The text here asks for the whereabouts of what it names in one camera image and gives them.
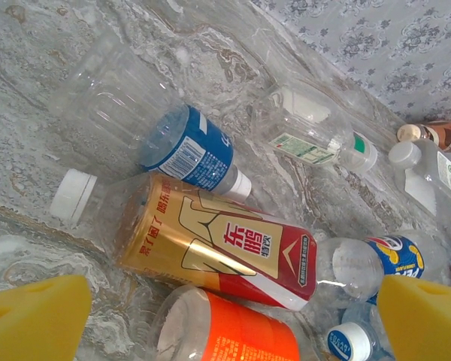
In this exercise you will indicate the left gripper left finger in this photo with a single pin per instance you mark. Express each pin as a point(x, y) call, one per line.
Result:
point(34, 323)

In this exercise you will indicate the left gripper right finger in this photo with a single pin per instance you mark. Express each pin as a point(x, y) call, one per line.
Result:
point(424, 323)

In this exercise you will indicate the Pepsi label plastic bottle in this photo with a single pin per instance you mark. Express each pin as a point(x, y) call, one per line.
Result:
point(394, 255)

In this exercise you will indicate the blue cap clear bottle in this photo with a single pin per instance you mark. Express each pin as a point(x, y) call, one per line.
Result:
point(347, 340)

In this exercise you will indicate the square clear white-label bottle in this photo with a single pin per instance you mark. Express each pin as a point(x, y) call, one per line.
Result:
point(428, 176)

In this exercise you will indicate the orange label plastic bottle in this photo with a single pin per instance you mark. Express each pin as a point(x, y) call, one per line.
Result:
point(240, 331)

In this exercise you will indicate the brown label drink bottle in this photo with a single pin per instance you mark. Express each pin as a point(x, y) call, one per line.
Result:
point(443, 135)

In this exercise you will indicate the gold red energy drink bottle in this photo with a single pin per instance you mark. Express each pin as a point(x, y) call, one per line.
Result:
point(218, 244)

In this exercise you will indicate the green white label clear bottle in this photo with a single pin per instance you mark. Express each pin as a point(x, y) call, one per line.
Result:
point(304, 146)

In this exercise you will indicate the blue label water bottle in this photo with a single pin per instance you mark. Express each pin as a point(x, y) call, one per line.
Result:
point(195, 150)

